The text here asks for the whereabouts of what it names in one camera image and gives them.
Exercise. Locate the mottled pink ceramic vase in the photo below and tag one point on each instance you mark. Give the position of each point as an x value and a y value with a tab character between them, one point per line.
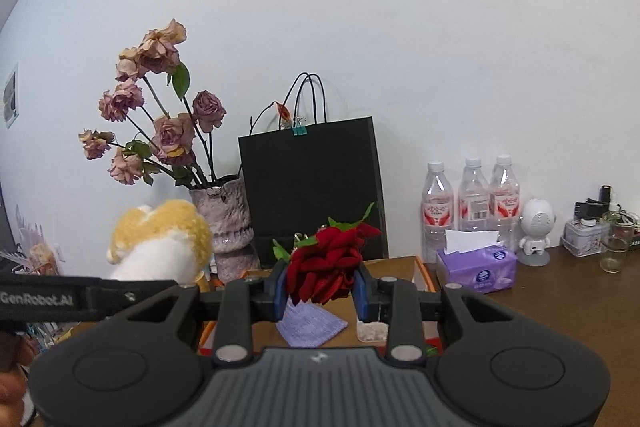
225	217

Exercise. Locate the clear water bottle red label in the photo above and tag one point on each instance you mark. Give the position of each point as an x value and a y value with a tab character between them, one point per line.
439	212
473	202
504	202

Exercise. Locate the bare twig with orange bud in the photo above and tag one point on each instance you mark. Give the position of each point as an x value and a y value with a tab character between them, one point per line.
284	111

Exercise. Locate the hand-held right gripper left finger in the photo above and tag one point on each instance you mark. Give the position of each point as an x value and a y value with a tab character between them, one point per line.
280	294

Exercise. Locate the clear drinking glass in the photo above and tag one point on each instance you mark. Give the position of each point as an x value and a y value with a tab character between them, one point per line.
614	252

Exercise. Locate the orange cardboard box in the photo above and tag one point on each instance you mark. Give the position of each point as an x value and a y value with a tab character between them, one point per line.
395	267

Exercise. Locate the colourful paper decoration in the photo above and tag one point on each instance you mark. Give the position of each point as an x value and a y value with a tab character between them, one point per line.
37	252

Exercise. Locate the clear plastic container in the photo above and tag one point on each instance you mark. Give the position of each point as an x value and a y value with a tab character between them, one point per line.
582	239

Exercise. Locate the red artificial rose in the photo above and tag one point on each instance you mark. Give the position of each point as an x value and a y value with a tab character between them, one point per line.
325	262

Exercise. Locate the teal binder clip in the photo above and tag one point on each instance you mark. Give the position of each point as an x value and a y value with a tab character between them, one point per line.
299	128

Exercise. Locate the purple tissue pack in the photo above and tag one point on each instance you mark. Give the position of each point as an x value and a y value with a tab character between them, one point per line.
480	269

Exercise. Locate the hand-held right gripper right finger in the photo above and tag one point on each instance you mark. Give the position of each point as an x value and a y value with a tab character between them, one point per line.
361	302

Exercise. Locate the wall picture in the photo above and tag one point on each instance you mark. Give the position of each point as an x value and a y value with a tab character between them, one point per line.
10	97

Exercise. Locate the person's left hand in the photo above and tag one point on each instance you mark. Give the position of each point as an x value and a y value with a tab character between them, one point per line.
10	399

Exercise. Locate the dried pink rose bouquet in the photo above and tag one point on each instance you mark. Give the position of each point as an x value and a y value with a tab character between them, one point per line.
172	134

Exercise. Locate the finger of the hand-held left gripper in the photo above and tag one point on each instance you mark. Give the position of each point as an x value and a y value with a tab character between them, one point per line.
115	299

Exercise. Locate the purple knitted pouch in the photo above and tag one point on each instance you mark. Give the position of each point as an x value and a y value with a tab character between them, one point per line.
310	324

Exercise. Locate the yellow and white plush toy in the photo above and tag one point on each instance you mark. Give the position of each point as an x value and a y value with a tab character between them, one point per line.
155	242

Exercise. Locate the black paper bag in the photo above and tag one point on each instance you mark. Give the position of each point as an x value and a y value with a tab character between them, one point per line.
310	177

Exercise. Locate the black electronic device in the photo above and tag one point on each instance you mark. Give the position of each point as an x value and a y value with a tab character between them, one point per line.
590	208

